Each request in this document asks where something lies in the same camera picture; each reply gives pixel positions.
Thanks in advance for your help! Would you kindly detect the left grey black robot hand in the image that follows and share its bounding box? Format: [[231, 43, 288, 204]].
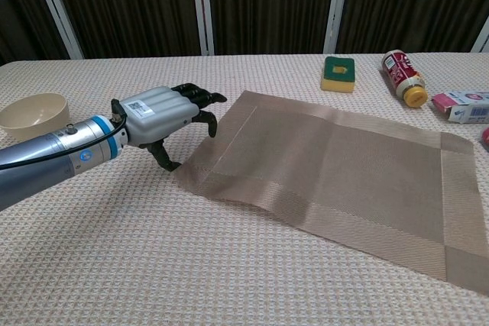
[[110, 82, 228, 172]]

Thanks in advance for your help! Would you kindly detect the brown woven placemat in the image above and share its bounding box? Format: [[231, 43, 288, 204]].
[[172, 90, 489, 296]]

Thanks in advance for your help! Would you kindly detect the beige woven tablecloth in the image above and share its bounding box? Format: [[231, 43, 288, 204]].
[[0, 52, 489, 326]]

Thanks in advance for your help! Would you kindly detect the red bottle yellow cap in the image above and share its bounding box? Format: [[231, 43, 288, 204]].
[[381, 50, 427, 108]]

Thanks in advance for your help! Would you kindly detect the white metal screen post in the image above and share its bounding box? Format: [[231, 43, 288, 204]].
[[189, 0, 215, 56], [28, 0, 85, 60], [323, 0, 352, 55], [471, 20, 489, 53]]

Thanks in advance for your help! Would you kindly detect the beige bowl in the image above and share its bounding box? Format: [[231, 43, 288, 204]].
[[0, 92, 70, 142]]

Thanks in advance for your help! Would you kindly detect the white pink toothpaste box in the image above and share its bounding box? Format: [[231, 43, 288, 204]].
[[431, 90, 489, 125]]

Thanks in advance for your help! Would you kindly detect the green yellow sponge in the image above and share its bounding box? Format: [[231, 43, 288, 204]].
[[319, 56, 357, 95]]

